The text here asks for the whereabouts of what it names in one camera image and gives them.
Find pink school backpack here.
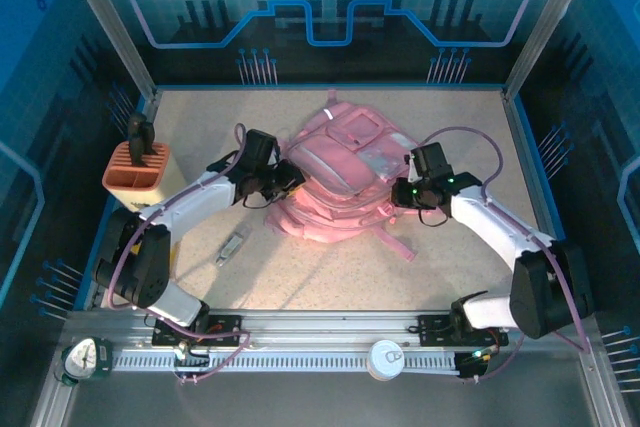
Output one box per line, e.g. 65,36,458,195
263,89,417,263

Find black-handled knife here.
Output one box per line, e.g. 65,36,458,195
127,114,146,167
139,121,156,161

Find white slotted cable duct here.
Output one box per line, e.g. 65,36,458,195
110,349,460,374

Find aluminium base beam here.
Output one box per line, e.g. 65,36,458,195
62,309,599,352

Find cream knife block orange top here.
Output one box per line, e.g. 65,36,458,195
102,141,194,213

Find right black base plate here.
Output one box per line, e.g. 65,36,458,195
416,314,510,348

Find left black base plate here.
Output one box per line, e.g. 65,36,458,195
151,314,245,348

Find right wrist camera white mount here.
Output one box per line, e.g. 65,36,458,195
403,150,425,184

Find green dial clock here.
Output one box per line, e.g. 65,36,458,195
52,336,115,388

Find white round can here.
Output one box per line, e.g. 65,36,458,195
365,338,406,381

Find small clear stationery tool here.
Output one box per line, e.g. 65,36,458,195
214,226,252,268

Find aluminium frame post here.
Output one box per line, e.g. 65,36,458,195
54,0,160,103
502,0,604,101

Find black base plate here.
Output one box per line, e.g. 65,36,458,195
151,314,245,348
416,314,510,348

